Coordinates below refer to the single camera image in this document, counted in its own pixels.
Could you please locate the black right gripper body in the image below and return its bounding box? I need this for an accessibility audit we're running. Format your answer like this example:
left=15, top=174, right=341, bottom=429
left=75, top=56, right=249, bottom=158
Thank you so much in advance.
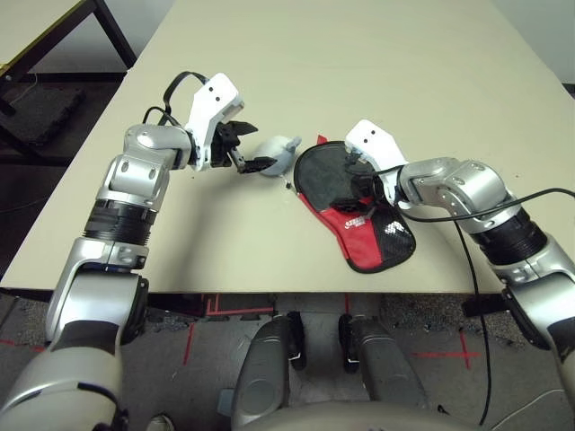
left=353, top=173, right=387, bottom=209

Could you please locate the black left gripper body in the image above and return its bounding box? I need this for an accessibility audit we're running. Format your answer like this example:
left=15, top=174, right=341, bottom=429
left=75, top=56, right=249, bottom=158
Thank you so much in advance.
left=207, top=120, right=240, bottom=170

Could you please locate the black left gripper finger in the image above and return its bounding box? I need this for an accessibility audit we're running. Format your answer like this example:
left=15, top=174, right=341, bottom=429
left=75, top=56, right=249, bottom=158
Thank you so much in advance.
left=230, top=149, right=278, bottom=176
left=226, top=119, right=261, bottom=138

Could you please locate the red black paddle case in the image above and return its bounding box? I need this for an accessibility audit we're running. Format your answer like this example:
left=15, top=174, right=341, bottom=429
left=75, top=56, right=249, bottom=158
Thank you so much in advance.
left=287, top=133, right=417, bottom=274

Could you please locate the grey robot right leg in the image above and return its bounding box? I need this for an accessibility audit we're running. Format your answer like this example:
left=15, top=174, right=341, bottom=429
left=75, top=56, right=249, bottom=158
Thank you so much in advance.
left=338, top=312, right=429, bottom=413

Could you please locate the grey robot leg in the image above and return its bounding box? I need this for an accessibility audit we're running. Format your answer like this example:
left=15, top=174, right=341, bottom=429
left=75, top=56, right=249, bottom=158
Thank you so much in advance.
left=230, top=312, right=307, bottom=431
left=338, top=312, right=429, bottom=413

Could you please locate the grey robot left leg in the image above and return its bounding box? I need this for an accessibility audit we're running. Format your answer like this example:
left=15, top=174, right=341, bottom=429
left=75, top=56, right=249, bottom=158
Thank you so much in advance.
left=230, top=312, right=307, bottom=431

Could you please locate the black foam floor mat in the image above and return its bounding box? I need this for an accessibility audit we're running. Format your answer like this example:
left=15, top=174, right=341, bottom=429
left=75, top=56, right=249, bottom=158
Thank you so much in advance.
left=0, top=84, right=87, bottom=145

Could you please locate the grey robot torso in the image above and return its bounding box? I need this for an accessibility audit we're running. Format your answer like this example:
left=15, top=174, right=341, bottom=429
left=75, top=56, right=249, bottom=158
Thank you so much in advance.
left=227, top=398, right=487, bottom=431

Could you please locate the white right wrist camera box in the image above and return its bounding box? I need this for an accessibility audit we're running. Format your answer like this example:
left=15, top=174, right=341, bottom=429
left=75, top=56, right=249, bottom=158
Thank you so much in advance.
left=342, top=118, right=411, bottom=210

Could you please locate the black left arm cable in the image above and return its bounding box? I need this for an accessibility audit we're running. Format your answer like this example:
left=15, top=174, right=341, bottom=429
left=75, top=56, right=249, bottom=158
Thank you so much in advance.
left=142, top=71, right=210, bottom=129

